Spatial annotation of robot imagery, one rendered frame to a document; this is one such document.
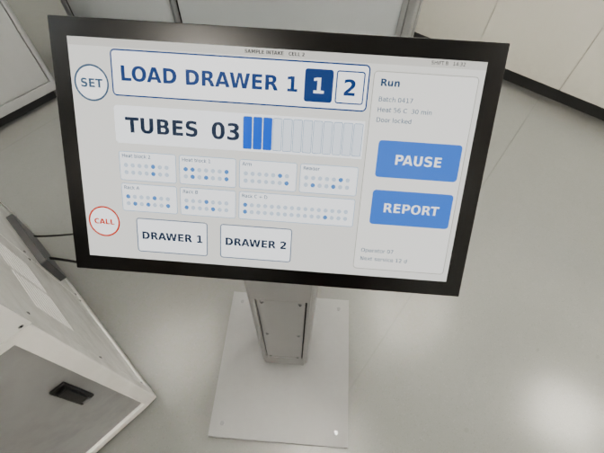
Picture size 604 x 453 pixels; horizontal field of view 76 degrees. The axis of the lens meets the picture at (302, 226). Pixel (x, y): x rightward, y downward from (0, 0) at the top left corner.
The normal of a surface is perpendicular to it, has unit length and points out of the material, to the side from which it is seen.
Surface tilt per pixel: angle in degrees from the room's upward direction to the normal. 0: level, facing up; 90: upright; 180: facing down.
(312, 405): 3
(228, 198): 50
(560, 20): 90
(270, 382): 3
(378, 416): 0
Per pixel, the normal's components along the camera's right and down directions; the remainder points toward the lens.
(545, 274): 0.02, -0.54
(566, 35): -0.61, 0.66
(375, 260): -0.04, 0.29
